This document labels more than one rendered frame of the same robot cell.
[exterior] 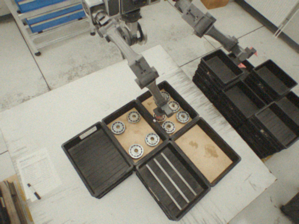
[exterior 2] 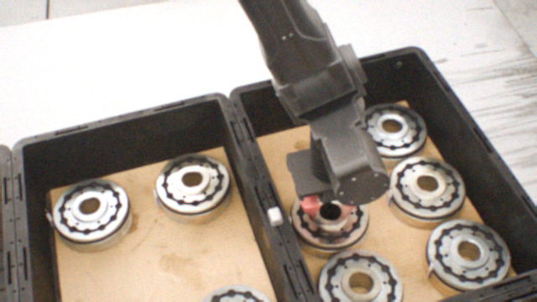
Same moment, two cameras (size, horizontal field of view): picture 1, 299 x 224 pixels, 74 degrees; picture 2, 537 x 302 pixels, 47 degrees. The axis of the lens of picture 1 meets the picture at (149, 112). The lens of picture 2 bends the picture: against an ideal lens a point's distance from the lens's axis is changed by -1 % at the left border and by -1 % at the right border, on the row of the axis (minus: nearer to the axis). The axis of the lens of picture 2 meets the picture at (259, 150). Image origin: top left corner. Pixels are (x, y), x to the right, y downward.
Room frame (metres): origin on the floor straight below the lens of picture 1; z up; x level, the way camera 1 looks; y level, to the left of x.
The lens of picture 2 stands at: (0.25, -0.26, 1.55)
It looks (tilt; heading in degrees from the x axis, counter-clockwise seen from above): 50 degrees down; 33
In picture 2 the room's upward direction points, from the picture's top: 3 degrees counter-clockwise
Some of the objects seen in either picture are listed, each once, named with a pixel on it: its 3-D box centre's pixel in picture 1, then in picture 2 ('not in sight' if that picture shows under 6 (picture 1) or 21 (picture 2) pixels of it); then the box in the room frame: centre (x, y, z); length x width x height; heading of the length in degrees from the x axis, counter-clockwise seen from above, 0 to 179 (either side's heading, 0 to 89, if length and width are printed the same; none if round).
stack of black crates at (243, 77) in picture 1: (234, 70); not in sight; (1.82, -1.00, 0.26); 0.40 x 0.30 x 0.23; 41
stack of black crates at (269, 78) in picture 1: (262, 88); not in sight; (1.51, -1.27, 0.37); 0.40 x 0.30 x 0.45; 41
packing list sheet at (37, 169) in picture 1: (37, 172); not in sight; (0.16, 0.71, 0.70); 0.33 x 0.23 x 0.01; 41
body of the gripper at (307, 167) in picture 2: (161, 108); (334, 155); (0.68, -0.08, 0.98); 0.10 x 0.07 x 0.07; 133
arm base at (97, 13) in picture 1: (100, 17); not in sight; (0.93, 0.35, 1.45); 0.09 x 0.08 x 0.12; 131
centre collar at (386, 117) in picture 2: not in sight; (392, 127); (0.86, -0.10, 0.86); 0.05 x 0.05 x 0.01
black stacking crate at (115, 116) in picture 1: (134, 132); (154, 258); (0.51, 0.08, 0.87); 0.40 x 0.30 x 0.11; 47
